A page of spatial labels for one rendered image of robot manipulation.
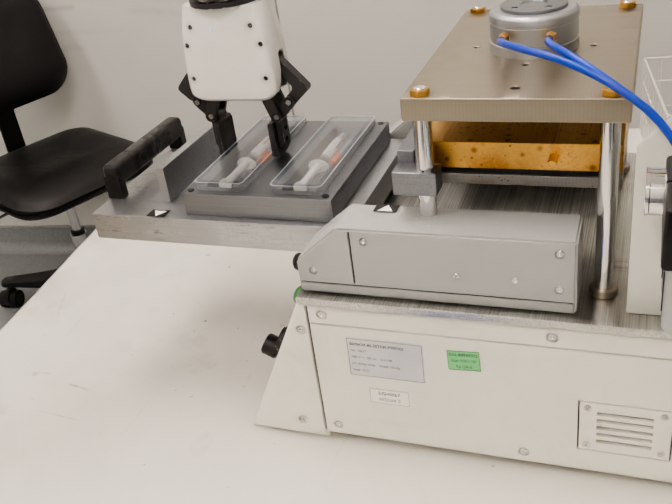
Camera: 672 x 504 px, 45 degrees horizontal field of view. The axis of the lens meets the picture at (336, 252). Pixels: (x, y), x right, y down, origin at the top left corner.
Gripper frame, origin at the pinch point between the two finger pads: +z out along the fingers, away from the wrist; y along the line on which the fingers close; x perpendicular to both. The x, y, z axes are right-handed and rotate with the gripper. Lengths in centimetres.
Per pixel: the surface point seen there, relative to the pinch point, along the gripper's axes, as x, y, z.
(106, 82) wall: 134, -120, 41
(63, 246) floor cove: 129, -154, 100
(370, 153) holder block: 2.5, 12.6, 2.7
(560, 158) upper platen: -10.3, 33.8, -3.2
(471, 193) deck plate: 5.3, 22.8, 8.4
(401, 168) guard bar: -12.8, 20.8, -3.0
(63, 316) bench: -1.8, -33.3, 26.5
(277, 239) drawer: -11.1, 6.7, 6.1
